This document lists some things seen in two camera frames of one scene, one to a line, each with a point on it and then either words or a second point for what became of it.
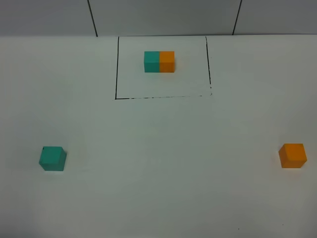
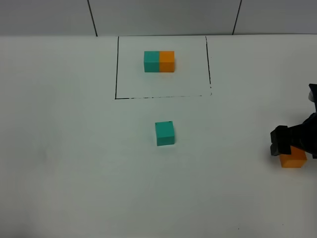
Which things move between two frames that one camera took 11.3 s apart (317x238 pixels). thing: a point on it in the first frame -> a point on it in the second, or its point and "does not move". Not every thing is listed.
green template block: (151, 61) does not move
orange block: (292, 155) does not move
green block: (52, 158) -> (165, 133)
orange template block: (167, 61) does not move
